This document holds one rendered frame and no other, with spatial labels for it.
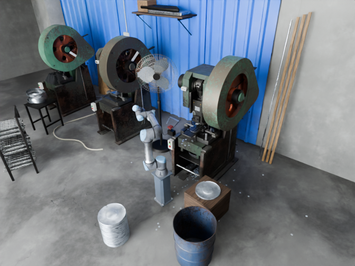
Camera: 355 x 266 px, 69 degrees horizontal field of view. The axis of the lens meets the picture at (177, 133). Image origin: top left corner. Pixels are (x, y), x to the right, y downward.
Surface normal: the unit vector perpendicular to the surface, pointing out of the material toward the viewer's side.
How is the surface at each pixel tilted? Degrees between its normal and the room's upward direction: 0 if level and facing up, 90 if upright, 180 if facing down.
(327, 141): 90
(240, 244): 0
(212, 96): 74
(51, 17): 90
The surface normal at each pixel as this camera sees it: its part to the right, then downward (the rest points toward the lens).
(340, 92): -0.64, 0.42
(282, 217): -0.02, -0.85
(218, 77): -0.47, -0.28
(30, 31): 0.77, 0.33
